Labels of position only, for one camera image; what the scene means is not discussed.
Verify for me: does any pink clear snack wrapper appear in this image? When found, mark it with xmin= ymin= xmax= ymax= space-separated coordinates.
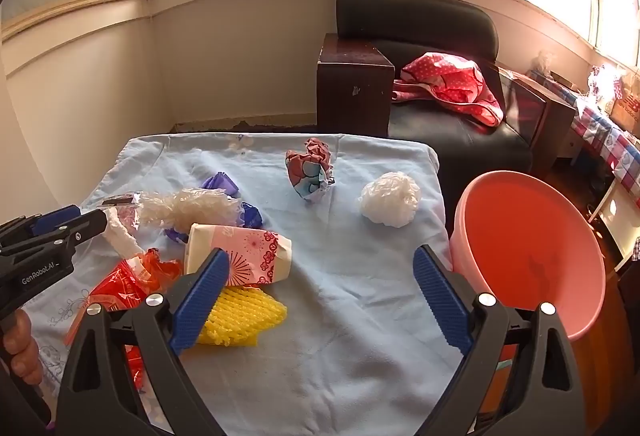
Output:
xmin=102 ymin=193 xmax=143 ymax=232

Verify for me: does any yellow foam fruit net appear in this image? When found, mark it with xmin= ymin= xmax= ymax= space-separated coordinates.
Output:
xmin=195 ymin=285 xmax=288 ymax=348

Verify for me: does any small clear plastic bag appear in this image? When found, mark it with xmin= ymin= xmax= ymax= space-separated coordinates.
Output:
xmin=531 ymin=50 xmax=556 ymax=76

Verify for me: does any black leather armchair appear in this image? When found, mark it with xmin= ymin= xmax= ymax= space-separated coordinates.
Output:
xmin=316 ymin=0 xmax=577 ymax=182

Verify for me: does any purple plastic bag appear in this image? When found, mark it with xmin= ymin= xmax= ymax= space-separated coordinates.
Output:
xmin=165 ymin=171 xmax=263 ymax=244

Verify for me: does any person's left hand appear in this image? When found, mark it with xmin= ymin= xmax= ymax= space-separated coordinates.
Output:
xmin=2 ymin=309 xmax=39 ymax=385

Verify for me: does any red polka dot cloth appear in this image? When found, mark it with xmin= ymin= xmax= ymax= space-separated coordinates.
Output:
xmin=392 ymin=51 xmax=505 ymax=127

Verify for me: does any pink plastic bucket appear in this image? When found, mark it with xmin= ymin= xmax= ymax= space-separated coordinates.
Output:
xmin=449 ymin=170 xmax=607 ymax=342

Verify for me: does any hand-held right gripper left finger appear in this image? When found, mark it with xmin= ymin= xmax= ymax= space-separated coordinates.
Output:
xmin=55 ymin=249 xmax=231 ymax=436

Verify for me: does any white plastic bag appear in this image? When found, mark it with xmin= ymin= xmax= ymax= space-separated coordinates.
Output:
xmin=357 ymin=171 xmax=422 ymax=229

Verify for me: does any small window with blind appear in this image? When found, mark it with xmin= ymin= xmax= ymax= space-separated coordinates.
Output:
xmin=595 ymin=0 xmax=640 ymax=67

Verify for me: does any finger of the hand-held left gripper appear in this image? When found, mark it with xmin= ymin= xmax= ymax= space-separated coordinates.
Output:
xmin=0 ymin=209 xmax=110 ymax=264
xmin=0 ymin=204 xmax=83 ymax=237

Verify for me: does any white towel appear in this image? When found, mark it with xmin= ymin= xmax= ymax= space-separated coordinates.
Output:
xmin=102 ymin=206 xmax=146 ymax=259

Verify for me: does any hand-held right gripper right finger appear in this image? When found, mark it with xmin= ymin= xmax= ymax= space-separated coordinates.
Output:
xmin=412 ymin=243 xmax=587 ymax=436

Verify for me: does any red blue paper ball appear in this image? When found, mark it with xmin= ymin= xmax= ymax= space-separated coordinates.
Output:
xmin=285 ymin=137 xmax=336 ymax=204

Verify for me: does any checkered cloth side table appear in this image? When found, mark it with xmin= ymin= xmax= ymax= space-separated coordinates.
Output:
xmin=525 ymin=69 xmax=640 ymax=202

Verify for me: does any red plastic bag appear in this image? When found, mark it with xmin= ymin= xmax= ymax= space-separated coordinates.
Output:
xmin=65 ymin=249 xmax=183 ymax=397

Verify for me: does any light blue blanket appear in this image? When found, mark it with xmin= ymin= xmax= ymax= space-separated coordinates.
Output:
xmin=22 ymin=132 xmax=473 ymax=436

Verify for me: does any pink paper cup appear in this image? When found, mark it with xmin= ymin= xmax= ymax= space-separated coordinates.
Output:
xmin=184 ymin=223 xmax=293 ymax=289

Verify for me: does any brown paper bag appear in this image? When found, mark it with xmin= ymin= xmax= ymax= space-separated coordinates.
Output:
xmin=612 ymin=76 xmax=640 ymax=127

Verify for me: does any plastic wrapped gift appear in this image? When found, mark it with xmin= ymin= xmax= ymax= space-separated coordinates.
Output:
xmin=587 ymin=65 xmax=626 ymax=109

